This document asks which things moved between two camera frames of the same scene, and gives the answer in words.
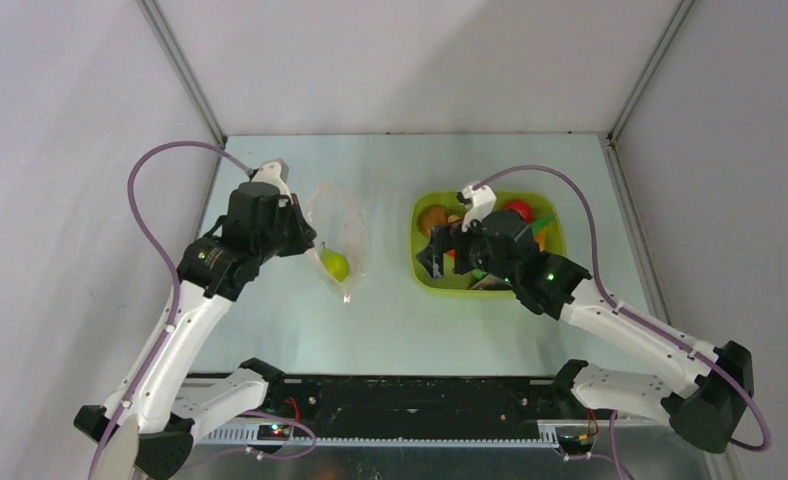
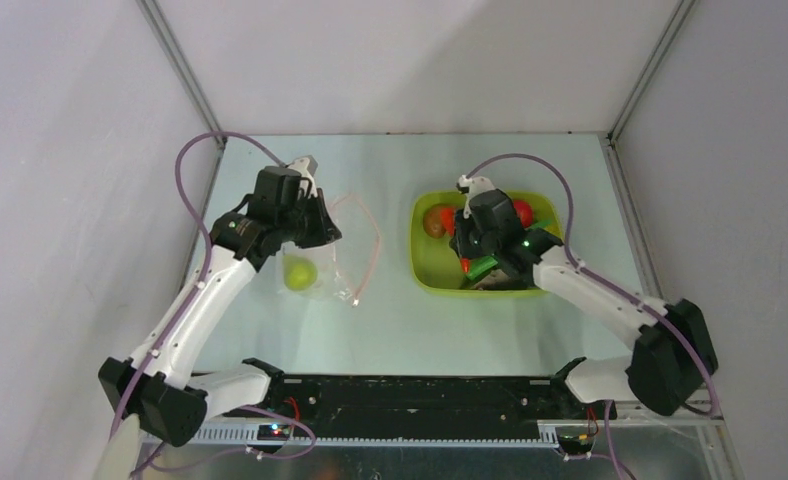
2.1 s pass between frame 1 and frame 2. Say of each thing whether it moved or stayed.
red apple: stayed
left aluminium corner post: stayed
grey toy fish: stayed
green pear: moved
